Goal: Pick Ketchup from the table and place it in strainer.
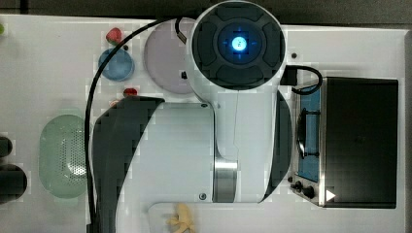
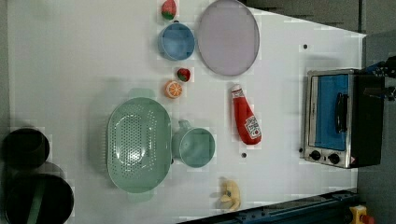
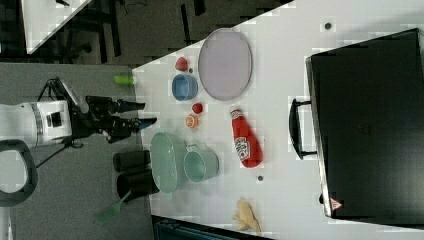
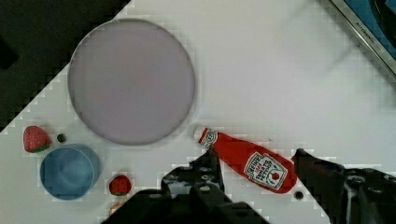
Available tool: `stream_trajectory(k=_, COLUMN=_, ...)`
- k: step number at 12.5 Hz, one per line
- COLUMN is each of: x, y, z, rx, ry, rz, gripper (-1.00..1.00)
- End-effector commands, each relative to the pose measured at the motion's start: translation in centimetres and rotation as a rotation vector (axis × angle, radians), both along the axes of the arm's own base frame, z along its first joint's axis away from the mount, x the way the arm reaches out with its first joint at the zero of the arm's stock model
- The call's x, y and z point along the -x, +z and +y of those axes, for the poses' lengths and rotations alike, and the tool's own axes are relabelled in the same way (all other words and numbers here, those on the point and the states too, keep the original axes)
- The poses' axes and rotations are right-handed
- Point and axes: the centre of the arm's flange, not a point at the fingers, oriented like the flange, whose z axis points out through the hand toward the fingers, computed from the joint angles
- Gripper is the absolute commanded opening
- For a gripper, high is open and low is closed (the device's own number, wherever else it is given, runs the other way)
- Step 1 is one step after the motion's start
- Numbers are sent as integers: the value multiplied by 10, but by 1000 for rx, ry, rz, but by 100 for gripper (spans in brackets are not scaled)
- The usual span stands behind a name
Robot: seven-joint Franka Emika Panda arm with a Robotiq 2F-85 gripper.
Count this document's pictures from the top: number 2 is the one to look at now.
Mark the red plush ketchup bottle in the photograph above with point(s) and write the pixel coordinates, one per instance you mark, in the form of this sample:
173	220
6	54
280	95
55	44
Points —
247	125

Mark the green plastic strainer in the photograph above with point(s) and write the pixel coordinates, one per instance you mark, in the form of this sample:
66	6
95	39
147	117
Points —
138	140

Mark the toy orange half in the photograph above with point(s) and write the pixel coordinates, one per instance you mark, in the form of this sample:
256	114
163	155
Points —
172	89

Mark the green plastic cup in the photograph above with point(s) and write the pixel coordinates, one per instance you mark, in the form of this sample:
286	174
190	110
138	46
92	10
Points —
193	146

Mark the small toy strawberry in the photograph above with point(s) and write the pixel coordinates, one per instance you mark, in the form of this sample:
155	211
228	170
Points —
184	74

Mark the blue plastic cup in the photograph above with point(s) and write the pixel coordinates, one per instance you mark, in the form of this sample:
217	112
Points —
176	42

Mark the purple round plate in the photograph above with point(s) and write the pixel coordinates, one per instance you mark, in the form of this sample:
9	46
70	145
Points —
228	38

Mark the toy banana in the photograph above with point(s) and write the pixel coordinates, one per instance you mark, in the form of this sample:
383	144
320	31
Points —
230	195

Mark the toy watermelon slice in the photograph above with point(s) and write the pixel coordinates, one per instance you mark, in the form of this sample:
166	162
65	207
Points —
169	9

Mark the silver black toaster oven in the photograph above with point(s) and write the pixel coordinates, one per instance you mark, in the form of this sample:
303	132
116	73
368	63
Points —
343	118

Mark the small black cylinder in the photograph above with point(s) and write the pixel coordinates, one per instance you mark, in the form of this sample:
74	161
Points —
25	148

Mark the large black round bin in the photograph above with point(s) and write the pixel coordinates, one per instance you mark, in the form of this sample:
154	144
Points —
39	199

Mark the yellow red emergency button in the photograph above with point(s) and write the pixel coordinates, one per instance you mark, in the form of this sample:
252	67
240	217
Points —
360	216

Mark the blue metal table rail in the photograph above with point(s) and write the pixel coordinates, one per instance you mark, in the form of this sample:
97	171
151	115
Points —
329	208

